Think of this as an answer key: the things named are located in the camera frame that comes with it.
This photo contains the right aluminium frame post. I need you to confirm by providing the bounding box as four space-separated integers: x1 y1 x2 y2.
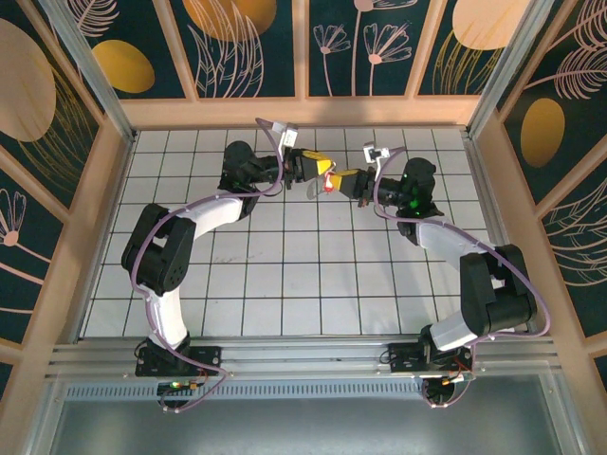
466 0 556 138

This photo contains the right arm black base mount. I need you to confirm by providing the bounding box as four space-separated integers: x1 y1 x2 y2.
386 340 475 380

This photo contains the left aluminium frame post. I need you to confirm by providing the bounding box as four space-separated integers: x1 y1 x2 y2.
40 0 139 143

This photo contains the aluminium frame post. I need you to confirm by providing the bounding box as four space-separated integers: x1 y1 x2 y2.
466 0 556 138
40 0 139 143

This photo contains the perforated metal strip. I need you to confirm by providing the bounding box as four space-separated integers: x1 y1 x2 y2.
61 381 551 400

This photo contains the aluminium mounting rail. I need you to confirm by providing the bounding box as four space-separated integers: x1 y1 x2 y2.
46 335 561 380

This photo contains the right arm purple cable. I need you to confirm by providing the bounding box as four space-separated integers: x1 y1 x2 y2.
372 145 554 410

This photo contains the right controller board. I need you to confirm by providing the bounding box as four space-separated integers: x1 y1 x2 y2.
438 371 476 386

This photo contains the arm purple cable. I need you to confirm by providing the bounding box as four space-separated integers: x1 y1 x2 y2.
372 145 554 410
130 117 290 414

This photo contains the left controller board green light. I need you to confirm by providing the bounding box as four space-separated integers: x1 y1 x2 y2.
157 378 200 393

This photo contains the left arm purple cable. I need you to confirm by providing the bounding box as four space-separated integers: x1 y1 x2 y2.
130 117 290 414

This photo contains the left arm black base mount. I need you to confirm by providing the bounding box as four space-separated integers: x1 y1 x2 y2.
135 338 224 378

